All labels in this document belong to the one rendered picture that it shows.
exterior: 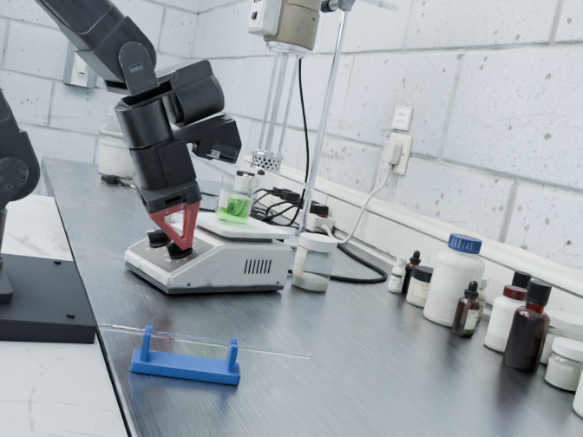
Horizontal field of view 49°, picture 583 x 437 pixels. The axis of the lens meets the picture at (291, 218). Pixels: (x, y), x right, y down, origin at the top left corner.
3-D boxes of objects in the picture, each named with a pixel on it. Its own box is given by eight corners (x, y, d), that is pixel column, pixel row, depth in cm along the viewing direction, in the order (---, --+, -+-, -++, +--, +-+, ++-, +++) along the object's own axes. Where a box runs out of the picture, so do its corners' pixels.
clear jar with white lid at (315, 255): (323, 283, 105) (333, 236, 103) (331, 295, 99) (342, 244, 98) (287, 278, 103) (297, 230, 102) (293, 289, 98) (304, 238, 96)
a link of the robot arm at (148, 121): (171, 131, 83) (155, 80, 80) (192, 139, 79) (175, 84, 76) (122, 151, 80) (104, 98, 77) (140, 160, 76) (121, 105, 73)
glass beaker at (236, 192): (244, 231, 90) (254, 174, 89) (206, 224, 90) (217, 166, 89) (253, 226, 96) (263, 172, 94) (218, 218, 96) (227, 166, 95)
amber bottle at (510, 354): (536, 375, 79) (559, 290, 78) (500, 364, 81) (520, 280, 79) (539, 366, 83) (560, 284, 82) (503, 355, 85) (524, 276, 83)
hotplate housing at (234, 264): (167, 296, 82) (177, 236, 80) (121, 267, 91) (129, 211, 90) (297, 292, 96) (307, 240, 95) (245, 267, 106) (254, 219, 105)
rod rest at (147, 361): (128, 372, 58) (134, 334, 57) (133, 357, 61) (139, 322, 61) (239, 386, 59) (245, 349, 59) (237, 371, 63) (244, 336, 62)
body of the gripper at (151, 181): (181, 172, 87) (166, 121, 84) (203, 197, 79) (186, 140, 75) (135, 189, 86) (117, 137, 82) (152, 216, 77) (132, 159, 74)
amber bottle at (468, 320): (448, 332, 91) (461, 278, 90) (454, 329, 93) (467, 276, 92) (469, 339, 89) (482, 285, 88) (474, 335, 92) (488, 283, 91)
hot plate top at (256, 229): (225, 237, 86) (225, 231, 86) (179, 216, 95) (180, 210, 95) (292, 239, 94) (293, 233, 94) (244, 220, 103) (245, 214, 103)
